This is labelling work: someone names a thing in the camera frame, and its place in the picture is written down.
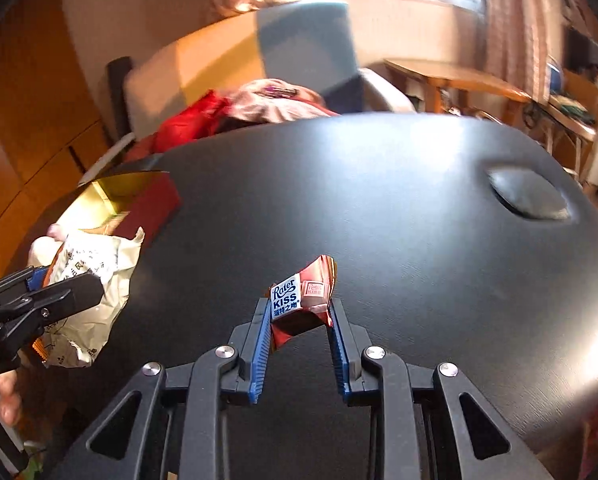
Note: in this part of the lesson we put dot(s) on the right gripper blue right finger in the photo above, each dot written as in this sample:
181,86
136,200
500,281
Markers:
348,342

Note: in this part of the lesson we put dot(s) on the red cloth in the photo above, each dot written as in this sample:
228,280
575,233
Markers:
201,119

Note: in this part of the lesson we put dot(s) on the left hand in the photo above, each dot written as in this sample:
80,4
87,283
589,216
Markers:
10,400

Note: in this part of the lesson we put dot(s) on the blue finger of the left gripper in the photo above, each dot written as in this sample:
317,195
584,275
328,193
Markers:
28,280
53,303

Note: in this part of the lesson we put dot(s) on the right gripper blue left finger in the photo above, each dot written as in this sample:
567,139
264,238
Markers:
252,343

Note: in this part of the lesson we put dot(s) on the grey and yellow armchair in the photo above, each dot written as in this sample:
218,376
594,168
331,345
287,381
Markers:
309,44

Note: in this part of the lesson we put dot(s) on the pink patterned cloth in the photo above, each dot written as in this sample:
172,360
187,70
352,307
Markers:
273,101

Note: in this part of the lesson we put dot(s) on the red box with gold interior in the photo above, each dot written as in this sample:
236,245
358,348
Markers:
121,204

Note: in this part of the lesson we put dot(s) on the cluttered wooden shelf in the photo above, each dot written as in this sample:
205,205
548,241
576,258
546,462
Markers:
567,124

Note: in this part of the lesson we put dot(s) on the wooden side table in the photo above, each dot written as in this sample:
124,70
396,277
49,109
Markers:
438,76

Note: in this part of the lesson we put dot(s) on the white textured snack bag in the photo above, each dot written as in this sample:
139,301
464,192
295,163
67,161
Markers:
44,250

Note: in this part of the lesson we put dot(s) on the small red chocolate wrapper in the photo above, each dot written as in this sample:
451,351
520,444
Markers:
301,302

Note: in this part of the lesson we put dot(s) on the checked curtain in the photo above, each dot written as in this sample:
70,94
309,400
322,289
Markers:
517,44

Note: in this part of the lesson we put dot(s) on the orange white snack packet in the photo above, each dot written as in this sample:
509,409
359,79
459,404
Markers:
100,268

